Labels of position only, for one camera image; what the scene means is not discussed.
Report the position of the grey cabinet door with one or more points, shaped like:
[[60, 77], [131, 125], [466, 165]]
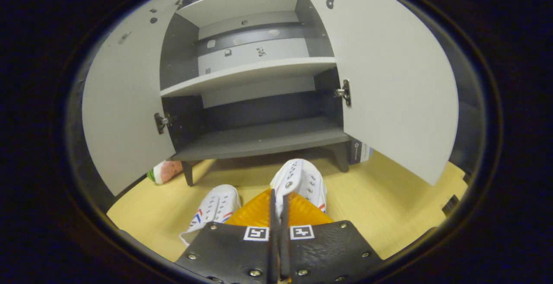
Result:
[[389, 81], [125, 102]]

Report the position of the metal door hinge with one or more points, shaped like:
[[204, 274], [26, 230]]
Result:
[[344, 92], [160, 122]]

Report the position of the small black block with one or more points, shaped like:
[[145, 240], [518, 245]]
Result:
[[450, 205]]

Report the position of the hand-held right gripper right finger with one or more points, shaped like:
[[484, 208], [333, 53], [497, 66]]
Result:
[[284, 249]]

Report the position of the watermelon slice plush toy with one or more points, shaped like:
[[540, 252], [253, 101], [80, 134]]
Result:
[[166, 171]]

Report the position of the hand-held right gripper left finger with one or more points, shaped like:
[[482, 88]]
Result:
[[272, 249]]

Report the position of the white canvas shoe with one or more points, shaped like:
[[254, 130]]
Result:
[[302, 180], [216, 204]]

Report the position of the small dark blue box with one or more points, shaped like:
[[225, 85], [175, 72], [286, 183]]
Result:
[[358, 152]]

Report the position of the grey white shoe cabinet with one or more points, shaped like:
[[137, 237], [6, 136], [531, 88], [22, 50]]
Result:
[[259, 139]]

